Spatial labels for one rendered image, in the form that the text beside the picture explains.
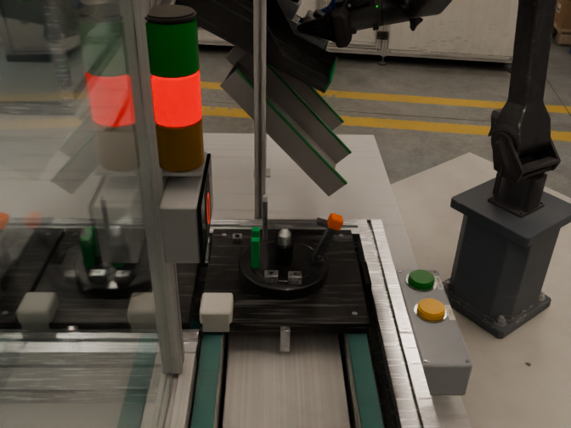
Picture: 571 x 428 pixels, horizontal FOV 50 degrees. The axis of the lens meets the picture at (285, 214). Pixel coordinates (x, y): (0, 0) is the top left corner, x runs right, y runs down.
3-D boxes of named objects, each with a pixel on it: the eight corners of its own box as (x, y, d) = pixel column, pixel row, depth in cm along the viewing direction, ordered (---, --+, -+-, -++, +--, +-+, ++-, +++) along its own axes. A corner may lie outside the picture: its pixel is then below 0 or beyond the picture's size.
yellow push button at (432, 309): (439, 307, 93) (442, 297, 92) (446, 325, 90) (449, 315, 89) (413, 307, 93) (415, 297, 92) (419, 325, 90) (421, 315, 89)
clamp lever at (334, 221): (323, 253, 97) (342, 215, 93) (324, 261, 95) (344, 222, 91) (302, 247, 96) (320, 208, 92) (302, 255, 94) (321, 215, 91)
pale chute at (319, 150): (335, 164, 124) (352, 151, 122) (329, 197, 113) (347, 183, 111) (236, 61, 116) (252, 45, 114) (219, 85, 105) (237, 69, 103)
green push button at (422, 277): (430, 278, 99) (432, 268, 98) (435, 295, 96) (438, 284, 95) (404, 278, 99) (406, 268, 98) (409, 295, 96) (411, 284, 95)
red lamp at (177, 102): (204, 108, 65) (201, 62, 62) (200, 127, 60) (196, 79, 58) (155, 107, 65) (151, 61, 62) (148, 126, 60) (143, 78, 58)
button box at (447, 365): (432, 297, 103) (438, 267, 100) (466, 396, 85) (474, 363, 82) (390, 297, 103) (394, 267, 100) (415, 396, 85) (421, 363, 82)
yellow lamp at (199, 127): (206, 150, 67) (204, 109, 65) (202, 172, 63) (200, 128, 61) (160, 150, 67) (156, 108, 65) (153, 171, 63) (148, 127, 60)
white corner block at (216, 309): (234, 312, 92) (233, 291, 89) (232, 334, 88) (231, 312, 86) (202, 312, 91) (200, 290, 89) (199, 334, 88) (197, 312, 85)
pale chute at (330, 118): (329, 132, 137) (344, 121, 135) (323, 160, 126) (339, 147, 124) (240, 37, 129) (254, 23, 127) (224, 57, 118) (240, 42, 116)
